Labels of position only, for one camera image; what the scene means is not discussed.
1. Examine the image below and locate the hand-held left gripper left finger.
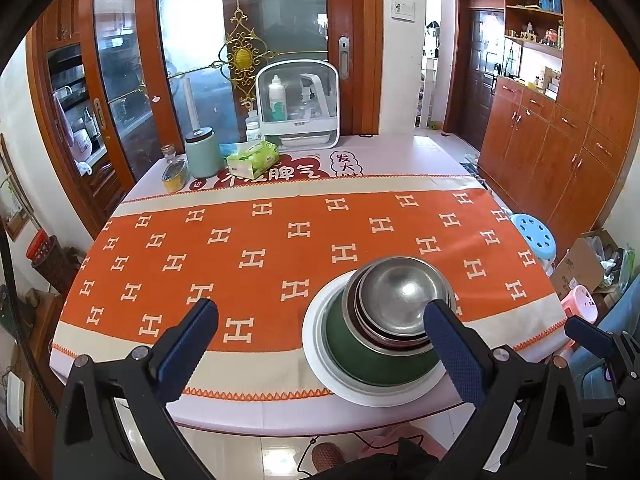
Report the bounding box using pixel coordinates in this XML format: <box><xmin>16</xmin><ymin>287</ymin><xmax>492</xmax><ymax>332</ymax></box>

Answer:
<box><xmin>52</xmin><ymin>298</ymin><xmax>219</xmax><ymax>480</ymax></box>

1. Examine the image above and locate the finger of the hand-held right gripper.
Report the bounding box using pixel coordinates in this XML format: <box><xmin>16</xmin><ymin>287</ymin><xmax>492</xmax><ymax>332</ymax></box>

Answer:
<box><xmin>565</xmin><ymin>316</ymin><xmax>640</xmax><ymax>413</ymax></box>

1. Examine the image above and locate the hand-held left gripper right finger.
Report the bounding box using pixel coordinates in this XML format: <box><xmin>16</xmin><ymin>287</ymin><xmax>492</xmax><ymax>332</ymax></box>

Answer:
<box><xmin>424</xmin><ymin>298</ymin><xmax>588</xmax><ymax>480</ymax></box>

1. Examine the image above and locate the pink steel bowl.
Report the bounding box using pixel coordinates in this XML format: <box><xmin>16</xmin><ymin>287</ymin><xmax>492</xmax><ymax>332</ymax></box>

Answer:
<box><xmin>356</xmin><ymin>327</ymin><xmax>437</xmax><ymax>357</ymax></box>

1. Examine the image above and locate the green plate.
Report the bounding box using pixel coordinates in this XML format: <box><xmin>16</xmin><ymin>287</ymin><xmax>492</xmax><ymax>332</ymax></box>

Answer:
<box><xmin>325</xmin><ymin>305</ymin><xmax>443</xmax><ymax>388</ymax></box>

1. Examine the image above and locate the small steel bowl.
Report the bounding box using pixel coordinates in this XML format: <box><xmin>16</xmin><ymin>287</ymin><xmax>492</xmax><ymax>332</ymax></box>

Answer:
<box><xmin>359</xmin><ymin>259</ymin><xmax>449</xmax><ymax>337</ymax></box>

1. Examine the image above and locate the large steel bowl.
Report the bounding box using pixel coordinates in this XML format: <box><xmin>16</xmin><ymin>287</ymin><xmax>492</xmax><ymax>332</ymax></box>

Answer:
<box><xmin>345</xmin><ymin>256</ymin><xmax>457</xmax><ymax>348</ymax></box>

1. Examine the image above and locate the plain white plate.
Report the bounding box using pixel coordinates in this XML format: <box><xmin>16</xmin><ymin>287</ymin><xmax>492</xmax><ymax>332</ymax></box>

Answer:
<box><xmin>301</xmin><ymin>272</ymin><xmax>453</xmax><ymax>408</ymax></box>

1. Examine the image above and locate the pink plastic stool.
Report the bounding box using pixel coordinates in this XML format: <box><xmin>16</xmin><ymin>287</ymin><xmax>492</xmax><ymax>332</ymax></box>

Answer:
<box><xmin>560</xmin><ymin>285</ymin><xmax>599</xmax><ymax>325</ymax></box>

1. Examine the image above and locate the cardboard box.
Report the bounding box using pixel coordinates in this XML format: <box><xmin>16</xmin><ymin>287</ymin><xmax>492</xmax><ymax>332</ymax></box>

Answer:
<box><xmin>552</xmin><ymin>230</ymin><xmax>623</xmax><ymax>302</ymax></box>

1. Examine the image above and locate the orange patterned tablecloth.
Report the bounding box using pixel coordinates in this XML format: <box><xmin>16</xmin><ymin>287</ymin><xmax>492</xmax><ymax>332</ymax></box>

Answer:
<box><xmin>50</xmin><ymin>175</ymin><xmax>568</xmax><ymax>398</ymax></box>

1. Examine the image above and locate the blue plastic stool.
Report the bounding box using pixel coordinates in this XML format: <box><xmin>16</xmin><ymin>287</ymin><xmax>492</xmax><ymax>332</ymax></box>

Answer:
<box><xmin>510</xmin><ymin>213</ymin><xmax>557</xmax><ymax>277</ymax></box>

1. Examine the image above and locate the wooden low cabinet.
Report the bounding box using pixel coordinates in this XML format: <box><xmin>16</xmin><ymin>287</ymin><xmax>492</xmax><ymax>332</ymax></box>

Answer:
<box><xmin>20</xmin><ymin>290</ymin><xmax>68</xmax><ymax>466</ymax></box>

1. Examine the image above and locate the wicker basket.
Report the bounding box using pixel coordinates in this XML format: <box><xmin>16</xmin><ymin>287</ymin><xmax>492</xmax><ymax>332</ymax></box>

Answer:
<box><xmin>32</xmin><ymin>245</ymin><xmax>76</xmax><ymax>293</ymax></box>

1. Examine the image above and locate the yellow glass container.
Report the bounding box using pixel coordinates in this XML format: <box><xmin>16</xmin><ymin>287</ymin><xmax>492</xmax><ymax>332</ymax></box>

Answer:
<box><xmin>161</xmin><ymin>156</ymin><xmax>190</xmax><ymax>194</ymax></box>

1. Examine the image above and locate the wooden glass display cabinet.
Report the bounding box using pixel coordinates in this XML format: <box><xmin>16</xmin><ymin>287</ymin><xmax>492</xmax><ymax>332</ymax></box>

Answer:
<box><xmin>27</xmin><ymin>0</ymin><xmax>138</xmax><ymax>241</ymax></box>

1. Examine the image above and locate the red container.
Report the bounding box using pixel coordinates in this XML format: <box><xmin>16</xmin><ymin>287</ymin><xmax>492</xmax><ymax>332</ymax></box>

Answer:
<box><xmin>26</xmin><ymin>230</ymin><xmax>53</xmax><ymax>264</ymax></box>

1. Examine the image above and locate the mint green canister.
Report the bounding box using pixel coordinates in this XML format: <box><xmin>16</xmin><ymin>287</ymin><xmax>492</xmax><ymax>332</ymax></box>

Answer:
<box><xmin>184</xmin><ymin>127</ymin><xmax>223</xmax><ymax>179</ymax></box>

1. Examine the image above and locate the green tissue pack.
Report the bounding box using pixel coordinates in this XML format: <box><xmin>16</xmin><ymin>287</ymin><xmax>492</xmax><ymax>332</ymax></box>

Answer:
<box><xmin>226</xmin><ymin>140</ymin><xmax>280</xmax><ymax>179</ymax></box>

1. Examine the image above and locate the framed picture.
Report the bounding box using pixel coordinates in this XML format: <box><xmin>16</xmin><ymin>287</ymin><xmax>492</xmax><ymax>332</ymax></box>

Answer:
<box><xmin>0</xmin><ymin>134</ymin><xmax>30</xmax><ymax>240</ymax></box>

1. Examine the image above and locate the white sterilizer cabinet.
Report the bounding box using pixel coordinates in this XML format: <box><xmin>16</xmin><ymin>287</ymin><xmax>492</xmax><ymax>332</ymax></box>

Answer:
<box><xmin>255</xmin><ymin>58</ymin><xmax>342</xmax><ymax>150</ymax></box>

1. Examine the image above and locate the white green-label bottle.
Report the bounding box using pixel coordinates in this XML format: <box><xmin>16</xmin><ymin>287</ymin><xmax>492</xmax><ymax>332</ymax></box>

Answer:
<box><xmin>267</xmin><ymin>75</ymin><xmax>287</xmax><ymax>122</ymax></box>

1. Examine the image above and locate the white shoe rack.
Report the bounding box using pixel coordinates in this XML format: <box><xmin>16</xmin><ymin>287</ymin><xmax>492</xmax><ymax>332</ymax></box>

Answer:
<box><xmin>420</xmin><ymin>55</ymin><xmax>441</xmax><ymax>131</ymax></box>

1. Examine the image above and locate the clear bottle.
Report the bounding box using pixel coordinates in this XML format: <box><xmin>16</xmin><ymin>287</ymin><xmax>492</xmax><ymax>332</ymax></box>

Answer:
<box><xmin>297</xmin><ymin>85</ymin><xmax>321</xmax><ymax>122</ymax></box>

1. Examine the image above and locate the dark wooden entry door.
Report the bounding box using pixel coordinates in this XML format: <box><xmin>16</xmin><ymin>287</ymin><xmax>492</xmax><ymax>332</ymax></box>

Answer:
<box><xmin>445</xmin><ymin>0</ymin><xmax>506</xmax><ymax>151</ymax></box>

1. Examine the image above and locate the gold door ornament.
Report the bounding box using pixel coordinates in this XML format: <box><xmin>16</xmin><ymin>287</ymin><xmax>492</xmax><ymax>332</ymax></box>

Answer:
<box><xmin>210</xmin><ymin>9</ymin><xmax>278</xmax><ymax>108</ymax></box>

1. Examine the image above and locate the wooden glass sliding door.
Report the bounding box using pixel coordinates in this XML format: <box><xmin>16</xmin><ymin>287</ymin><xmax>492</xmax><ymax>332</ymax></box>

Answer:
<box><xmin>80</xmin><ymin>0</ymin><xmax>386</xmax><ymax>186</ymax></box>

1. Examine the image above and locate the wooden wall cabinet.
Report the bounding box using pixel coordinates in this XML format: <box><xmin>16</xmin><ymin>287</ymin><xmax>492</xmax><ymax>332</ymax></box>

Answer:
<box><xmin>477</xmin><ymin>0</ymin><xmax>640</xmax><ymax>261</ymax></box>

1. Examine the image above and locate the white wall device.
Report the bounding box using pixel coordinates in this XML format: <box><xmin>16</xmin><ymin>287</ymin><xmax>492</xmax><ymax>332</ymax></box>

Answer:
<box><xmin>5</xmin><ymin>374</ymin><xmax>26</xmax><ymax>432</ymax></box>

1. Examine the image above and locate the silver door handle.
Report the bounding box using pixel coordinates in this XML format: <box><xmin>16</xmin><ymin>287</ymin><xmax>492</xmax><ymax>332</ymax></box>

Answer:
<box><xmin>337</xmin><ymin>36</ymin><xmax>351</xmax><ymax>80</ymax></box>

